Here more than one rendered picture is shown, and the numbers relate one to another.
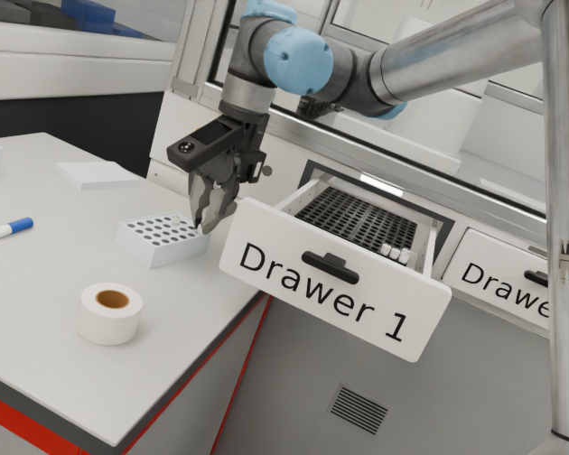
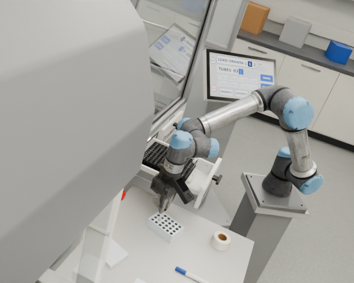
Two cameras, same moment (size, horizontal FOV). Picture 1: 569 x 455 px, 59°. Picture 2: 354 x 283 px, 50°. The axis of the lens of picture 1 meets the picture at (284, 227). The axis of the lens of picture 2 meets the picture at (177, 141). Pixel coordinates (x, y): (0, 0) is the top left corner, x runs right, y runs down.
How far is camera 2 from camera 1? 1.66 m
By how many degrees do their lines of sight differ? 79
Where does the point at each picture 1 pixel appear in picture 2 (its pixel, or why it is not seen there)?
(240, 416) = not seen: hidden behind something
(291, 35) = (216, 146)
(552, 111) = (298, 145)
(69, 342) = (230, 251)
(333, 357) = not seen: hidden behind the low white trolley
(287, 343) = not seen: hidden behind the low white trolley
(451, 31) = (234, 117)
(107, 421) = (249, 242)
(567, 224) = (302, 155)
